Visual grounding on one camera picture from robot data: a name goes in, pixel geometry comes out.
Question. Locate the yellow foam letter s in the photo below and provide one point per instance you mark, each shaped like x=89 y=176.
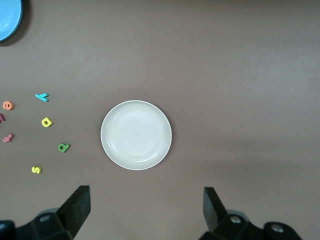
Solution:
x=36 y=169

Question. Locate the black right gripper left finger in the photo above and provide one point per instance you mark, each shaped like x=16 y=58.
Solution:
x=75 y=212

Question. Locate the yellow foam letter a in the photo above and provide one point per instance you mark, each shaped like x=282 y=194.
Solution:
x=44 y=124

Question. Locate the blue round plate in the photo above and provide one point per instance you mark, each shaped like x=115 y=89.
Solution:
x=7 y=17

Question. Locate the orange foam letter e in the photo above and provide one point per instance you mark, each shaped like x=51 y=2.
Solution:
x=4 y=105

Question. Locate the green foam letter p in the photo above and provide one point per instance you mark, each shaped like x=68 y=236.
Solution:
x=66 y=146

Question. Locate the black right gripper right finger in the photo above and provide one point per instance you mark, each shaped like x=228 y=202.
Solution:
x=213 y=212

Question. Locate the dark red letter k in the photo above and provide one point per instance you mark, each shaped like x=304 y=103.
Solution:
x=2 y=117

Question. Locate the teal foam letter y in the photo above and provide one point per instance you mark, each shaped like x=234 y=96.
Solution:
x=42 y=97

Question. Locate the pink foam letter f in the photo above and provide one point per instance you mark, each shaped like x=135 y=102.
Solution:
x=8 y=138

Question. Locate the beige round plate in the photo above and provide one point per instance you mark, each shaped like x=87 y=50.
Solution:
x=136 y=135

